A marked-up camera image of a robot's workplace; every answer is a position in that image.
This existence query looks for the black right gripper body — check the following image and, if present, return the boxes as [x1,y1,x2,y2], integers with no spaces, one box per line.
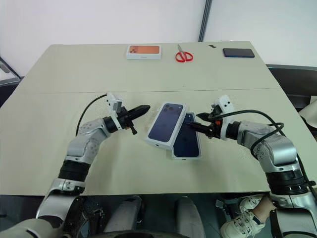
[207,111,223,140]

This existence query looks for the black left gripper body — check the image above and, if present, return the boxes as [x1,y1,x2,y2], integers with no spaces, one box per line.
[118,108,138,136]

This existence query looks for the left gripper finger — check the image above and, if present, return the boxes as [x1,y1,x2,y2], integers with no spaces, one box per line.
[129,109,150,122]
[128,105,151,117]

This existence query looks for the dark blue smartphone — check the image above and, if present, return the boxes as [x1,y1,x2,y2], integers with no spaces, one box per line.
[173,113,201,158]

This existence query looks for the white phone box lid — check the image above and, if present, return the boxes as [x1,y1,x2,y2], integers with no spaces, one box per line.
[144,101,188,151]

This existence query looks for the white box with orange phone print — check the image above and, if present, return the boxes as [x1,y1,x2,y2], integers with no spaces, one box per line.
[126,45,163,61]

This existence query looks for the dark blue phone with black screen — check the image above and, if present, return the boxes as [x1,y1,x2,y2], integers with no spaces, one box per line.
[222,48,255,59]

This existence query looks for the silver metal latch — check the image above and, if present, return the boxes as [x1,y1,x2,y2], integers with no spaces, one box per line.
[215,199,227,215]

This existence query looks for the white sneaker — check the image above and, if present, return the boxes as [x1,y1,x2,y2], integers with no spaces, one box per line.
[219,212,267,238]
[239,194,265,214]

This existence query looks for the grey rounded shape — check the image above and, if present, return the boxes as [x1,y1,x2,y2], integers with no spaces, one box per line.
[105,195,144,234]
[175,195,206,238]

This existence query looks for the person's bare lower leg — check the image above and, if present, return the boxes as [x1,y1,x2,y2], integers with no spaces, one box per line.
[252,197,276,224]

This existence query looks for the black side table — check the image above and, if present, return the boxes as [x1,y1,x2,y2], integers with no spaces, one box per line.
[266,63,317,109]

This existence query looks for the grey metal pole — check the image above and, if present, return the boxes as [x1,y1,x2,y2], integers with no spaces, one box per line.
[197,0,213,42]

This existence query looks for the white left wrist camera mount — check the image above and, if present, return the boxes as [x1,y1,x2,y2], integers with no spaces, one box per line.
[105,92,124,131]

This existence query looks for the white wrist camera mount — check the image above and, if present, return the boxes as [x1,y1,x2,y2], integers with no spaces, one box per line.
[105,92,124,131]
[210,95,235,139]

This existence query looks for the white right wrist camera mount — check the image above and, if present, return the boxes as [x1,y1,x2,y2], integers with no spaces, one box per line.
[210,95,235,139]

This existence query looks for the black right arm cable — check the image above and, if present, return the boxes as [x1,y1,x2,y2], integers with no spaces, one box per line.
[213,109,317,190]

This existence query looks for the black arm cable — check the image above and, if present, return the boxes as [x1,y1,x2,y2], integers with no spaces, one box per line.
[213,109,317,190]
[75,94,108,137]

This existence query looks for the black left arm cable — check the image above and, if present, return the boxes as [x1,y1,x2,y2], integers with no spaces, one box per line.
[75,94,108,137]

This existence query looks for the red handled scissors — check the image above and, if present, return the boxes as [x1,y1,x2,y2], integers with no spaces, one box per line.
[175,44,194,63]

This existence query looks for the grey metal frame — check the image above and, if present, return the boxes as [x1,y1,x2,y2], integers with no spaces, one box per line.
[0,56,25,87]

